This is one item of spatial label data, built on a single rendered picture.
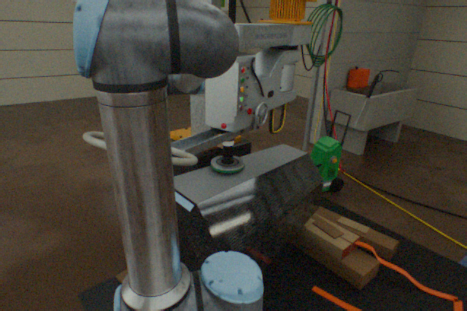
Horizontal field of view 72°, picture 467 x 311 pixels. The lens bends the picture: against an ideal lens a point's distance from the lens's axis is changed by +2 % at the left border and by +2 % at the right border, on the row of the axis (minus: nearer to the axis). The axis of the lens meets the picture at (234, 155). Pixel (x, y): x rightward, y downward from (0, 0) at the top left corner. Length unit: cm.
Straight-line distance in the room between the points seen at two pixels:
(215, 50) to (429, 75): 617
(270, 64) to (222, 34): 163
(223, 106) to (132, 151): 130
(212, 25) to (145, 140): 21
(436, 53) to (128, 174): 624
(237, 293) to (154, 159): 37
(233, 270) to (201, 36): 54
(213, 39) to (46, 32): 708
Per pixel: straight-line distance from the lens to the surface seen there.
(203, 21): 51
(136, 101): 51
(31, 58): 754
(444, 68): 652
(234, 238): 176
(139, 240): 64
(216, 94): 182
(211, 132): 190
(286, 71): 236
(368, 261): 264
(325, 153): 347
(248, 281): 78
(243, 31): 175
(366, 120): 458
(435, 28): 659
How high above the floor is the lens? 175
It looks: 23 degrees down
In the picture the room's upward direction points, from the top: 2 degrees clockwise
